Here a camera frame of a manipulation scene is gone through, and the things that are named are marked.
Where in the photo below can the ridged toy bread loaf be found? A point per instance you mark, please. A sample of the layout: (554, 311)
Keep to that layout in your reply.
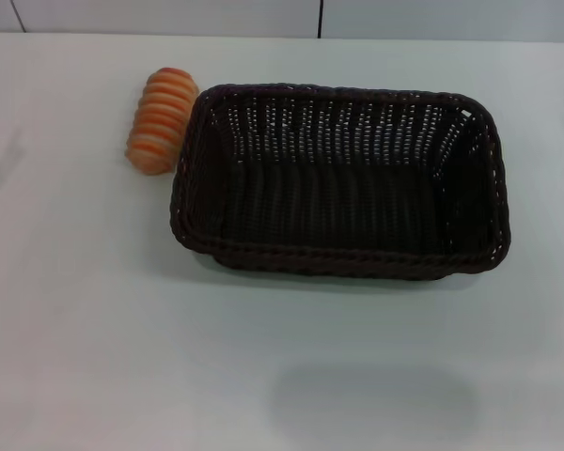
(162, 122)

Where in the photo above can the dark woven plastic basket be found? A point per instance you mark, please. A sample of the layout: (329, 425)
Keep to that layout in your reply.
(338, 211)

